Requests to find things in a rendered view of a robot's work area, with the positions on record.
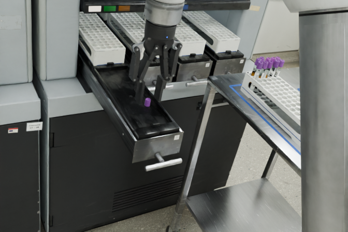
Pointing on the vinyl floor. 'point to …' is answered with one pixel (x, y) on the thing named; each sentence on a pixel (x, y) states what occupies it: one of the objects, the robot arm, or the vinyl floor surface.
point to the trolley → (215, 217)
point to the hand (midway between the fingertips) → (149, 90)
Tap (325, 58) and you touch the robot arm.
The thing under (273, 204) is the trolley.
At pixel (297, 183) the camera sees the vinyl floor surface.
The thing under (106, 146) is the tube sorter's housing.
